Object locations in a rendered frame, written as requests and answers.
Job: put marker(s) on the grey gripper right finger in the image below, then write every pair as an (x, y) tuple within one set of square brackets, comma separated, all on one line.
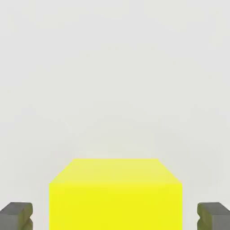
[(216, 216)]

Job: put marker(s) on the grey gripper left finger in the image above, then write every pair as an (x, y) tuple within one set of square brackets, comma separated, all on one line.
[(13, 216)]

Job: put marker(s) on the small yellow cube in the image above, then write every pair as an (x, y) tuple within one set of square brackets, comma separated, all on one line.
[(115, 201)]

